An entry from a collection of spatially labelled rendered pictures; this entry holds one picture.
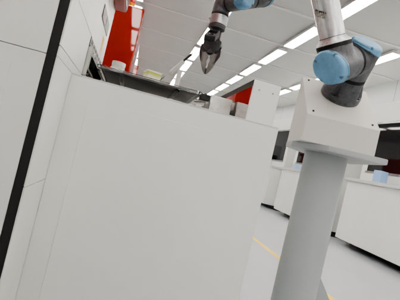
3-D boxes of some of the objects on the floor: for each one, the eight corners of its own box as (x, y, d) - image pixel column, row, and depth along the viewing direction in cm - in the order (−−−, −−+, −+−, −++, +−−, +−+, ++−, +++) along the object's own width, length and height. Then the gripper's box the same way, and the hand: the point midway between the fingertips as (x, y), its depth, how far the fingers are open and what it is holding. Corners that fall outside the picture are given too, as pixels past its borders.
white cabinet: (-3, 366, 101) (71, 74, 103) (62, 258, 195) (99, 106, 197) (222, 393, 112) (284, 130, 114) (180, 278, 207) (214, 136, 209)
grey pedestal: (348, 352, 164) (389, 170, 165) (402, 422, 120) (458, 174, 121) (235, 324, 164) (277, 143, 166) (247, 384, 120) (305, 137, 122)
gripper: (228, 32, 164) (216, 79, 164) (208, 28, 165) (196, 75, 165) (227, 25, 155) (215, 74, 155) (206, 21, 156) (194, 70, 156)
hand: (205, 70), depth 157 cm, fingers closed
